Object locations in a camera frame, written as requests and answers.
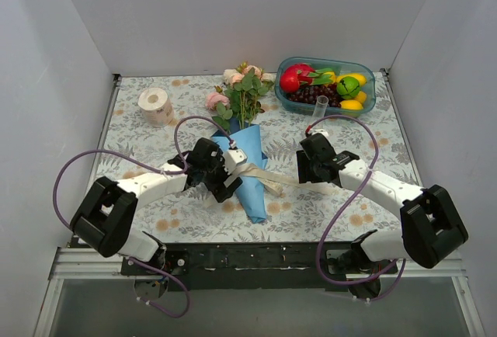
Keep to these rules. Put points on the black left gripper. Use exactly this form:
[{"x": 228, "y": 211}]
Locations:
[{"x": 224, "y": 183}]

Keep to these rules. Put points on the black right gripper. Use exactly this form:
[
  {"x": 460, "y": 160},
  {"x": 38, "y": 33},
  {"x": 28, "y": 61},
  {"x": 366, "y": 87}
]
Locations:
[{"x": 307, "y": 170}]

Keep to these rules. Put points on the cream fabric ribbon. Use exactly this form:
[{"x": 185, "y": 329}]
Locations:
[{"x": 274, "y": 182}]

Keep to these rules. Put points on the blue wrapping paper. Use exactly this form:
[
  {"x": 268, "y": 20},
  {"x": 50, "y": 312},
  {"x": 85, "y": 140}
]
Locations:
[{"x": 251, "y": 192}]

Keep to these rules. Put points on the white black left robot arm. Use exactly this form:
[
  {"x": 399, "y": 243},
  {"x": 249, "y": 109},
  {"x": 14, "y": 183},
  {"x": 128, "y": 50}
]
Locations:
[{"x": 105, "y": 217}]

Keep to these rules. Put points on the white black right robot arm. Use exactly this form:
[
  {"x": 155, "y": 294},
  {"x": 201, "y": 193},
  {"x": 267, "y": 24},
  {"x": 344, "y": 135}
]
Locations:
[{"x": 431, "y": 228}]

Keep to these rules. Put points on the clear glass vase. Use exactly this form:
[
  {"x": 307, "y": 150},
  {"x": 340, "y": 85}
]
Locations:
[{"x": 320, "y": 109}]

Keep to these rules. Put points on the yellow lemon front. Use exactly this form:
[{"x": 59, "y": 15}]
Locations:
[{"x": 351, "y": 104}]

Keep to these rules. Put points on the yellow lemon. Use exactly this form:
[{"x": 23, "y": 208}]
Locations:
[
  {"x": 359, "y": 77},
  {"x": 361, "y": 97},
  {"x": 351, "y": 104}
]

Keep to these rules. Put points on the dark purple grapes bunch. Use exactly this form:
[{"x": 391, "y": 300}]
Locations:
[{"x": 309, "y": 93}]

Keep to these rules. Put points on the yellow lemon right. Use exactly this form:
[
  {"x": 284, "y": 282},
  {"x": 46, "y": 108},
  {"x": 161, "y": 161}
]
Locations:
[{"x": 361, "y": 97}]

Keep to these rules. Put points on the green lime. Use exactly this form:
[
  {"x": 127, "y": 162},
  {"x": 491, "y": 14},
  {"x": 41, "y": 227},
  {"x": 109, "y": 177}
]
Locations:
[{"x": 348, "y": 87}]

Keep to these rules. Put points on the teal plastic fruit basket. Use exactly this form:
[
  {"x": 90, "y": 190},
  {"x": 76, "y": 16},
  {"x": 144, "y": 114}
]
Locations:
[{"x": 340, "y": 68}]

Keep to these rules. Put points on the red apple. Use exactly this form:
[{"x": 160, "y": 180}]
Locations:
[{"x": 289, "y": 81}]

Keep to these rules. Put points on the pink flower bouquet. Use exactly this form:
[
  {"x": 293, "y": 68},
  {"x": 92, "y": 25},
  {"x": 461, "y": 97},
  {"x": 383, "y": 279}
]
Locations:
[{"x": 237, "y": 102}]

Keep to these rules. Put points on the pink dragon fruit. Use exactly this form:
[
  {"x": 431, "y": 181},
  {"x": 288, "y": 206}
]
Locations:
[{"x": 307, "y": 75}]

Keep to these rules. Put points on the wrapped toilet paper roll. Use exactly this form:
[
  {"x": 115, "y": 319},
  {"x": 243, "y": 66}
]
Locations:
[{"x": 156, "y": 107}]

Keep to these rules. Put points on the yellow lemon top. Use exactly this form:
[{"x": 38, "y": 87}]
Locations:
[{"x": 359, "y": 77}]

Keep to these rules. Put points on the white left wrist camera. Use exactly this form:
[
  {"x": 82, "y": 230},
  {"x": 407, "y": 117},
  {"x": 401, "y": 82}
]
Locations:
[{"x": 233, "y": 158}]

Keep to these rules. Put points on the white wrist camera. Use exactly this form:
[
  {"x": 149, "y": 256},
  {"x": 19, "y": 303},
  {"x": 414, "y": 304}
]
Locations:
[
  {"x": 315, "y": 133},
  {"x": 233, "y": 158}
]

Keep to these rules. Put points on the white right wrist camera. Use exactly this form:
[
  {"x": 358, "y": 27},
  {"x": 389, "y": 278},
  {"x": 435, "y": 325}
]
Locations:
[{"x": 315, "y": 133}]

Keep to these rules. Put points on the aluminium frame rail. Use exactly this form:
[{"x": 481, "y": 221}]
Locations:
[{"x": 84, "y": 263}]

